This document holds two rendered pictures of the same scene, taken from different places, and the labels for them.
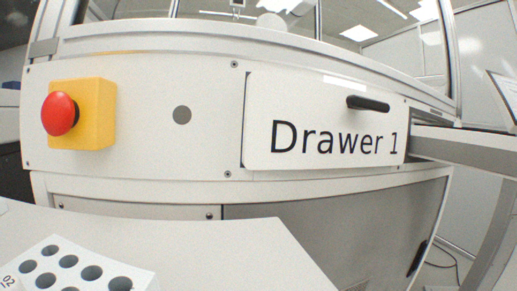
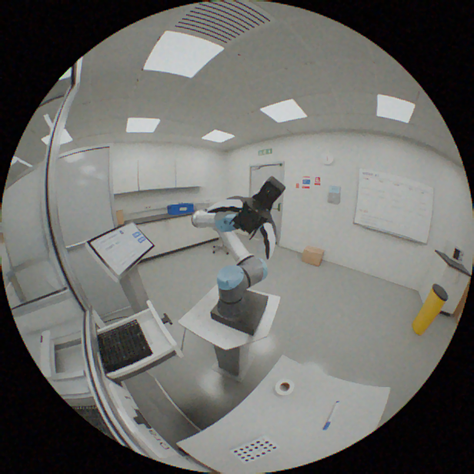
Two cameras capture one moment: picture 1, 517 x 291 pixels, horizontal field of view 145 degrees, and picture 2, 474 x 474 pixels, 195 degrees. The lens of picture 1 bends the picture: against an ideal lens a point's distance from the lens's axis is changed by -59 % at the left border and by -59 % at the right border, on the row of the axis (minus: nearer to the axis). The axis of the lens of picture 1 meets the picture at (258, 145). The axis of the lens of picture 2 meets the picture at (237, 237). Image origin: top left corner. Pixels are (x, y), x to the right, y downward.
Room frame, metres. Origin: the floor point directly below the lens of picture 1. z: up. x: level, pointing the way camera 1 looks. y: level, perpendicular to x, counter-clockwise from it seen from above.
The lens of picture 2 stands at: (-0.04, -0.08, 1.38)
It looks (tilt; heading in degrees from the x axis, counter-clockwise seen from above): 19 degrees down; 238
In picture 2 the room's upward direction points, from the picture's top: straight up
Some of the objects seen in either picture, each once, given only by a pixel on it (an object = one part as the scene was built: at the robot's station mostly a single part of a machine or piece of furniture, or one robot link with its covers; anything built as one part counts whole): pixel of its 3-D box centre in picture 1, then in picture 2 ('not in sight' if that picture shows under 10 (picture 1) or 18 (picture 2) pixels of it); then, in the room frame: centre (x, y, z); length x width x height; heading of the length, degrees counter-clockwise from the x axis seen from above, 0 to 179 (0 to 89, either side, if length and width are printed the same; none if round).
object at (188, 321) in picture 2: not in sight; (233, 317); (-0.30, -0.54, 0.70); 0.45 x 0.44 x 0.12; 32
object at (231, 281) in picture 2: not in sight; (231, 282); (-0.28, -0.52, 0.99); 0.13 x 0.12 x 0.14; 5
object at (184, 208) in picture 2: not in sight; (180, 208); (-0.57, -3.65, 1.01); 0.61 x 0.41 x 0.22; 12
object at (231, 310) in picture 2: not in sight; (231, 300); (-0.28, -0.53, 0.87); 0.15 x 0.15 x 0.10
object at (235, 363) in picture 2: not in sight; (232, 345); (-0.28, -0.53, 0.38); 0.30 x 0.30 x 0.76; 32
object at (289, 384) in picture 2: not in sight; (283, 388); (-0.23, -0.07, 0.78); 0.07 x 0.07 x 0.04
